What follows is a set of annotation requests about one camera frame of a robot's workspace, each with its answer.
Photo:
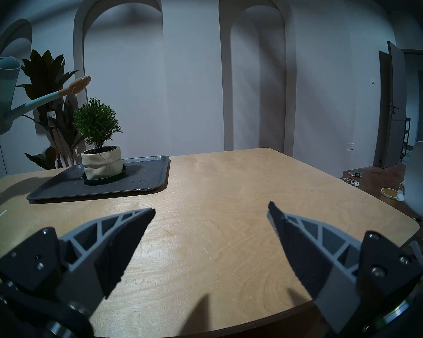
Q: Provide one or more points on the black metal shelf rack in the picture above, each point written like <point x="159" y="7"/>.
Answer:
<point x="406" y="136"/>

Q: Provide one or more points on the white plant label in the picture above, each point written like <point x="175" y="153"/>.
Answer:
<point x="50" y="118"/>

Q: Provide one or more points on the dark grey tray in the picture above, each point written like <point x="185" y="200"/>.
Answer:
<point x="144" y="179"/>

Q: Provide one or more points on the small lying floor bottle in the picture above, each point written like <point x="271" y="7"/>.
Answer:
<point x="356" y="174"/>

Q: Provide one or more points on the mint green watering can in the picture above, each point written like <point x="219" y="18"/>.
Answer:
<point x="0" y="105"/>

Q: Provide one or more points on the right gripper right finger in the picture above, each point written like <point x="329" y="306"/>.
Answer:
<point x="303" y="249"/>

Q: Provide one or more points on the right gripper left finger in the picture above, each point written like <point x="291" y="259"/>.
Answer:
<point x="112" y="245"/>

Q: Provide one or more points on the small shrub in cream pot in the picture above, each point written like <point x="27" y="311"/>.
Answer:
<point x="102" y="164"/>

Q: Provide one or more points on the tall dark leafy houseplant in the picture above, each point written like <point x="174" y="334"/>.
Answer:
<point x="46" y="69"/>

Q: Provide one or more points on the dark grey door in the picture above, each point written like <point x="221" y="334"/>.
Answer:
<point x="391" y="129"/>

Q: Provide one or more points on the black plant saucer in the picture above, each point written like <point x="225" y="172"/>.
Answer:
<point x="105" y="181"/>

